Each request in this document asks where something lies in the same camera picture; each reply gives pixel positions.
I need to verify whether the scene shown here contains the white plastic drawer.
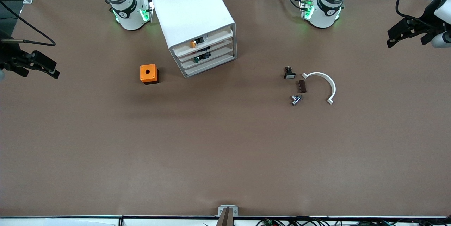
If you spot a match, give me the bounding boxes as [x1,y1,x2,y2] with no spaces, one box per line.
[178,39,234,66]
[181,48,235,75]

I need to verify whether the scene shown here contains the orange box with hole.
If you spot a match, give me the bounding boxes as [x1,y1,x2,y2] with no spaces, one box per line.
[140,64,159,85]

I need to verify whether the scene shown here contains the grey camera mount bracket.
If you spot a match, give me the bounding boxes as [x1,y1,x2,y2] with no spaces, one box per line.
[216,205,239,226]

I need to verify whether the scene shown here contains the white curved plastic arc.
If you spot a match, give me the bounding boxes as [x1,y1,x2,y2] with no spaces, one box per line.
[302,72,337,105]

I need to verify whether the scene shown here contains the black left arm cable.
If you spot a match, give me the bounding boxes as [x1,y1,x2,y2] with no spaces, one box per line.
[395,0,439,29]

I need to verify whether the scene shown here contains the orange mushroom push button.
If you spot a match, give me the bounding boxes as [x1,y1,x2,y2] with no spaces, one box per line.
[190,36,209,49]

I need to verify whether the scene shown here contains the white drawer cabinet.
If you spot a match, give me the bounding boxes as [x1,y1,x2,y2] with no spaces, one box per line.
[148,0,237,79]

